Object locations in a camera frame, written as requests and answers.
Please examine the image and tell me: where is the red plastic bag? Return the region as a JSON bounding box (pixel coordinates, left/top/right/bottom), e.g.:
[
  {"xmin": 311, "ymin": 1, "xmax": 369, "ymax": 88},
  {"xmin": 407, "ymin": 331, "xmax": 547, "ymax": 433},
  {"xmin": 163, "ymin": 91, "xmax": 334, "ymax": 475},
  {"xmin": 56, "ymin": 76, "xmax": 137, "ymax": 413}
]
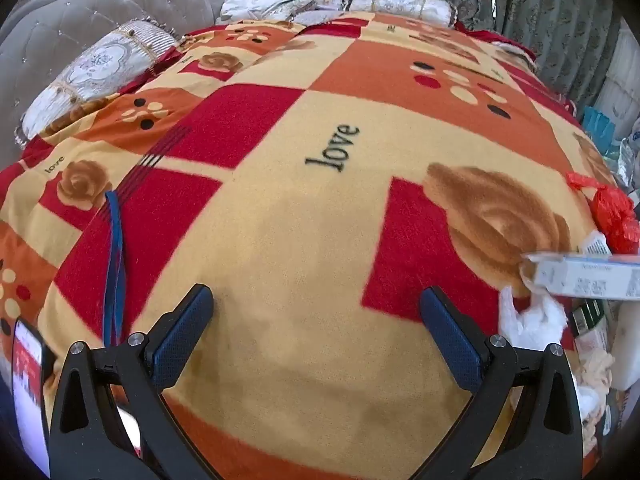
[{"xmin": 565, "ymin": 170, "xmax": 640, "ymax": 253}]

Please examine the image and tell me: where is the red fringed cloth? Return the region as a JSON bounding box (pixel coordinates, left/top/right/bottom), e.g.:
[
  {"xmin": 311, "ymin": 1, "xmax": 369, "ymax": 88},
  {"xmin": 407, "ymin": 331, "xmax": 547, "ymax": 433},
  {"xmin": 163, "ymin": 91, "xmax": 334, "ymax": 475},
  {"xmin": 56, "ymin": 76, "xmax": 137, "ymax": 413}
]
[{"xmin": 465, "ymin": 25, "xmax": 538, "ymax": 68}]

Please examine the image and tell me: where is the silver foil bag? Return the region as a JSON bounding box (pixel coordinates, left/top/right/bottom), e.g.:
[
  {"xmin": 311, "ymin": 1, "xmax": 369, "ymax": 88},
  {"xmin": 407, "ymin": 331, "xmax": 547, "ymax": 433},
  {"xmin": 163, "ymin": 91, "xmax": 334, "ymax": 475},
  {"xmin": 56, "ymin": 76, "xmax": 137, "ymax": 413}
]
[{"xmin": 617, "ymin": 125, "xmax": 640, "ymax": 186}]

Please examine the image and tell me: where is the white medicine box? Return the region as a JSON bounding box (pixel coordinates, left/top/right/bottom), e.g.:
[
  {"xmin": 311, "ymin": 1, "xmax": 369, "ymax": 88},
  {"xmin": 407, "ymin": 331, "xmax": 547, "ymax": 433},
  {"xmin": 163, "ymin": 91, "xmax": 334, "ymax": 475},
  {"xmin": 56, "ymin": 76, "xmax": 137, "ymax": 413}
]
[{"xmin": 520, "ymin": 251, "xmax": 640, "ymax": 302}]

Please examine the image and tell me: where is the blue lanyard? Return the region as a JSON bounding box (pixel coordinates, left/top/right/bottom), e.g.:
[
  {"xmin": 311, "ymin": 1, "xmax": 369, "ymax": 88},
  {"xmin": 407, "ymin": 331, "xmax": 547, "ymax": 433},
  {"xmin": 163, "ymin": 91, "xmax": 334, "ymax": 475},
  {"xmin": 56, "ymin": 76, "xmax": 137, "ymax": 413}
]
[{"xmin": 102, "ymin": 190, "xmax": 126, "ymax": 346}]

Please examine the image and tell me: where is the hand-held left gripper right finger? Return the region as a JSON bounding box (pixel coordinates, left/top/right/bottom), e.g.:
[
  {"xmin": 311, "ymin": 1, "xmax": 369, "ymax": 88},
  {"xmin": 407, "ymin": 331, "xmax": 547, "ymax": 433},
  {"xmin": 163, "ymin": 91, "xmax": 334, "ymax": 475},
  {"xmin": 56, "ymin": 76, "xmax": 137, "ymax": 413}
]
[{"xmin": 419, "ymin": 286, "xmax": 583, "ymax": 480}]

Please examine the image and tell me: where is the green biscuit packet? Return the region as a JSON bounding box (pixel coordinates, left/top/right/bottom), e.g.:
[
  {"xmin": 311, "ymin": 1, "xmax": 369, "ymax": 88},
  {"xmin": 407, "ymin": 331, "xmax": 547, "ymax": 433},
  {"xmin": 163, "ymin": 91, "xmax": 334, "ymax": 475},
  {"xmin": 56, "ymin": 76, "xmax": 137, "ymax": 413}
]
[{"xmin": 570, "ymin": 300, "xmax": 611, "ymax": 341}]

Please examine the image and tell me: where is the teal tote bag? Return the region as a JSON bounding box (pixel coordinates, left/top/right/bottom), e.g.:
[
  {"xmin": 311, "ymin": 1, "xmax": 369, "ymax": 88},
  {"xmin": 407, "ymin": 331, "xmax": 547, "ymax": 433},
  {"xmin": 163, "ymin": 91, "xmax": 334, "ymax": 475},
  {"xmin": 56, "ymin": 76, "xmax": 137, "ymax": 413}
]
[{"xmin": 582, "ymin": 107, "xmax": 616, "ymax": 146}]

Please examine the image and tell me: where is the beige crumpled cloth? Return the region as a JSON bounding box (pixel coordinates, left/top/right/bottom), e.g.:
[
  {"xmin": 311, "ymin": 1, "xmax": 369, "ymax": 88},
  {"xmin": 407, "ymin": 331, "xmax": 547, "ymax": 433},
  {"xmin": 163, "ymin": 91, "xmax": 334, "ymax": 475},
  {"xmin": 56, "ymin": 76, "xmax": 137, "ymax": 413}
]
[{"xmin": 575, "ymin": 345, "xmax": 616, "ymax": 396}]

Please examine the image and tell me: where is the grey tufted sofa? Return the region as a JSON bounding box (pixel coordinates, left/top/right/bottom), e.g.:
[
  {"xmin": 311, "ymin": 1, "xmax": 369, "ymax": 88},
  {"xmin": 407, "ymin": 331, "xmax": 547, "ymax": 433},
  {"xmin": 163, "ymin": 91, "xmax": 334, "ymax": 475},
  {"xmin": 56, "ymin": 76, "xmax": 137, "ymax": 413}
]
[{"xmin": 0, "ymin": 0, "xmax": 261, "ymax": 171}]

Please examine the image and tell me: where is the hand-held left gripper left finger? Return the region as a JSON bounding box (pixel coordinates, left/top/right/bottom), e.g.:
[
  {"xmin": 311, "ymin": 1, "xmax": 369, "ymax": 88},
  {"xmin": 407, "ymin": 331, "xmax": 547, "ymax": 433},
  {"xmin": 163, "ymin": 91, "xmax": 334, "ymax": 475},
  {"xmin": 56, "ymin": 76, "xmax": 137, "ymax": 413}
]
[{"xmin": 48, "ymin": 283, "xmax": 215, "ymax": 480}]

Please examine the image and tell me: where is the green patterned curtain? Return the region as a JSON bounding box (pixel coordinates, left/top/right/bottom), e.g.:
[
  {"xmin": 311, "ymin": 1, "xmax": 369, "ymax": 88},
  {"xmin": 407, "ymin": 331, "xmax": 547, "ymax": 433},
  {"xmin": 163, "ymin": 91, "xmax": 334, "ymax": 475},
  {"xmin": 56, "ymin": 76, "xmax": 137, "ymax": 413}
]
[{"xmin": 345, "ymin": 0, "xmax": 621, "ymax": 106}]

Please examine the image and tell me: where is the printed checkered blanket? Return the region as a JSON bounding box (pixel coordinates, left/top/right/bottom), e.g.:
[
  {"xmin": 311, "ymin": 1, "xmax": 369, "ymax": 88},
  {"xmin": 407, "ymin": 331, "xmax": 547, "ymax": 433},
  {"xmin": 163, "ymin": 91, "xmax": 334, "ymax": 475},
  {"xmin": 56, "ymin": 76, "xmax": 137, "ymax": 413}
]
[{"xmin": 0, "ymin": 10, "xmax": 631, "ymax": 480}]

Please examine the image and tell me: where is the white embroidered round-motif pillow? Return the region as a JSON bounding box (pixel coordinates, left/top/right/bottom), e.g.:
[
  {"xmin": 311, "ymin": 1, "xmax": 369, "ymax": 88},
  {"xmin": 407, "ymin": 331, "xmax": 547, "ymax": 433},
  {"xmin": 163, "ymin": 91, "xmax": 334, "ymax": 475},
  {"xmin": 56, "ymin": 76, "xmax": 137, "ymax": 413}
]
[{"xmin": 12, "ymin": 19, "xmax": 181, "ymax": 147}]

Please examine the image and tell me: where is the white tissue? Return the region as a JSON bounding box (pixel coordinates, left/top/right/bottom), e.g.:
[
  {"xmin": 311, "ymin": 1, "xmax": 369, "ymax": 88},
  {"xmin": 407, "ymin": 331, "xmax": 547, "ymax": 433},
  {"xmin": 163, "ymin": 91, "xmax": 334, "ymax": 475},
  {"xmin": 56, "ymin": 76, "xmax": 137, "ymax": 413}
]
[{"xmin": 497, "ymin": 285, "xmax": 568, "ymax": 348}]

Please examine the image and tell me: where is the smartphone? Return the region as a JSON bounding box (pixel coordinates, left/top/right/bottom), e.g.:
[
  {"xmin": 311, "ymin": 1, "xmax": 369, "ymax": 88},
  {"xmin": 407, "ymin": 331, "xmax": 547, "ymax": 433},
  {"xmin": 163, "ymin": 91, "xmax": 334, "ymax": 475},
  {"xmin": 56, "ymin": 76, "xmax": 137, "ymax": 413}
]
[{"xmin": 11, "ymin": 317, "xmax": 56, "ymax": 478}]

